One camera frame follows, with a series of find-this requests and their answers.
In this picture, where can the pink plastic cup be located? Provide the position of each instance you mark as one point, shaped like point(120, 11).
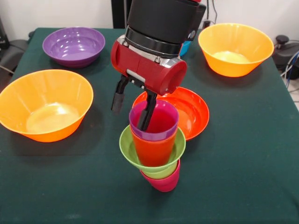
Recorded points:
point(165, 184)

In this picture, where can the red plastic cup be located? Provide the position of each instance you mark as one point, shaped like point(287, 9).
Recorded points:
point(154, 151)

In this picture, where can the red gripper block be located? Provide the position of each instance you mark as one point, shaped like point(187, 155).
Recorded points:
point(149, 67)

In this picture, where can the dark green table cloth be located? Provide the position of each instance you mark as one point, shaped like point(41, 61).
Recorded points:
point(70, 186)

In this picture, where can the blue plastic bowl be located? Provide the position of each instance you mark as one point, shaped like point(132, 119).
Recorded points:
point(185, 47)

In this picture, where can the large orange plastic bowl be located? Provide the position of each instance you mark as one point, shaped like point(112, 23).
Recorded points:
point(236, 46)
point(44, 105)

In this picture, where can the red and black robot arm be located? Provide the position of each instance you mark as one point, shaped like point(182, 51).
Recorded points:
point(163, 21)

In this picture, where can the green plastic cup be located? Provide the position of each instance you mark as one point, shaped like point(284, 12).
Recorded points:
point(161, 173)

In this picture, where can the green plastic bowl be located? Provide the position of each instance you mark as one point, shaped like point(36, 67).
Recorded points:
point(126, 144)

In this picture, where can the purple plastic bowl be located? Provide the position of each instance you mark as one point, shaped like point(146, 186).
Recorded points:
point(73, 51)

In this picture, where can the red plastic bowl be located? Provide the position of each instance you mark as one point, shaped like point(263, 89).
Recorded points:
point(194, 112)

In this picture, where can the purple plastic cup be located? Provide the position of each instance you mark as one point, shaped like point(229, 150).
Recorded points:
point(163, 121)

